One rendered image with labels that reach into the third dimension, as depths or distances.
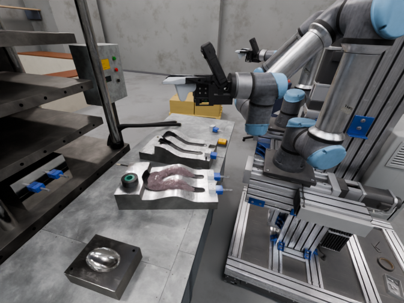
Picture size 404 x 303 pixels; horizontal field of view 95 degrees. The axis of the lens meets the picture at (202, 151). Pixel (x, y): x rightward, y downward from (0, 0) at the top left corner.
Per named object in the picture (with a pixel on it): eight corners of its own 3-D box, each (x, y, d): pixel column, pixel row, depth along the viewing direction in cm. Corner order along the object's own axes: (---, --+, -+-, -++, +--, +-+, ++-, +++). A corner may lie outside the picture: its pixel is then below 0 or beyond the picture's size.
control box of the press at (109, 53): (146, 186, 221) (121, 44, 142) (132, 204, 197) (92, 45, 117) (130, 182, 226) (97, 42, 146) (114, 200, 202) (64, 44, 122)
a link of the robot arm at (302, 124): (299, 139, 91) (308, 113, 84) (316, 154, 80) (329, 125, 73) (276, 139, 90) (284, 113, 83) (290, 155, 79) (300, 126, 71)
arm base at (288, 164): (303, 158, 95) (310, 141, 90) (306, 176, 83) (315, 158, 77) (272, 152, 99) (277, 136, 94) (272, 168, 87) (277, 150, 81)
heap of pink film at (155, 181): (195, 172, 111) (195, 162, 107) (195, 194, 96) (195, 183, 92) (151, 172, 110) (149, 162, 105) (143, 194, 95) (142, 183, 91)
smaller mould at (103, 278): (142, 257, 74) (140, 247, 71) (119, 300, 62) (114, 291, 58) (100, 243, 78) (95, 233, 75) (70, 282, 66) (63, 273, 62)
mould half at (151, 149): (216, 151, 142) (217, 136, 135) (208, 172, 121) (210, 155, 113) (157, 141, 152) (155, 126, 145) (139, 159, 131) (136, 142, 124)
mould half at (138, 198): (213, 176, 117) (214, 162, 112) (217, 209, 96) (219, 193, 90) (133, 176, 115) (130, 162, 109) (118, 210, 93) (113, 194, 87)
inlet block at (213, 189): (231, 190, 104) (232, 183, 101) (232, 196, 99) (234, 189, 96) (207, 190, 103) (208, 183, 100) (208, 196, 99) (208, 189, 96)
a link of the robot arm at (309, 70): (285, 106, 132) (311, 10, 102) (293, 101, 141) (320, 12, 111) (302, 110, 125) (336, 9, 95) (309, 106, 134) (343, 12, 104)
